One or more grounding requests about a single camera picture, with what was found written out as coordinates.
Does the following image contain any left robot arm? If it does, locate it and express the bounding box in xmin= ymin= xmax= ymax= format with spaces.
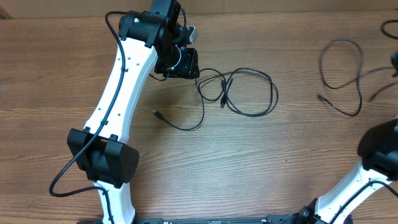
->
xmin=67 ymin=1 xmax=200 ymax=223

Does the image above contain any thin black USB cable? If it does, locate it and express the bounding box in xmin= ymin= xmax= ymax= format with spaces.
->
xmin=317 ymin=38 xmax=398 ymax=117

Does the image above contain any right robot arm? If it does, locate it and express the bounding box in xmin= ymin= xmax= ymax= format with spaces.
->
xmin=296 ymin=118 xmax=397 ymax=223

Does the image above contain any thick black USB cable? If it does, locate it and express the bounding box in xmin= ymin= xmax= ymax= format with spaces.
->
xmin=195 ymin=67 xmax=280 ymax=118

